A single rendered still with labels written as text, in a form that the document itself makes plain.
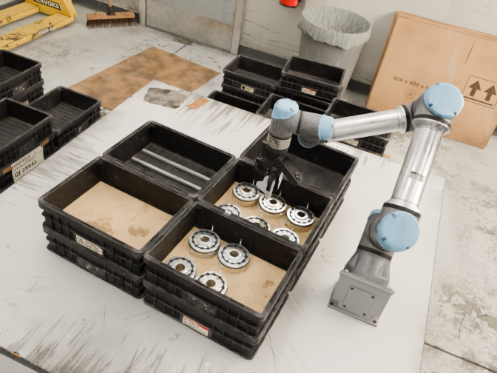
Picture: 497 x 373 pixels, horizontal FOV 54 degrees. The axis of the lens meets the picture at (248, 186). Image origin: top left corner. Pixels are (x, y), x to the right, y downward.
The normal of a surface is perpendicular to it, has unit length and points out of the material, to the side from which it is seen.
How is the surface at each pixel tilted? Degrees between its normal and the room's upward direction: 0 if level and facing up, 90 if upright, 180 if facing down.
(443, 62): 80
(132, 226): 0
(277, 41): 90
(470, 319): 0
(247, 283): 0
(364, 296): 90
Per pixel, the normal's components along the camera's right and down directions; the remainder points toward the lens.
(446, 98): 0.05, -0.24
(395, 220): -0.05, 0.00
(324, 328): 0.15, -0.76
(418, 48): -0.35, 0.42
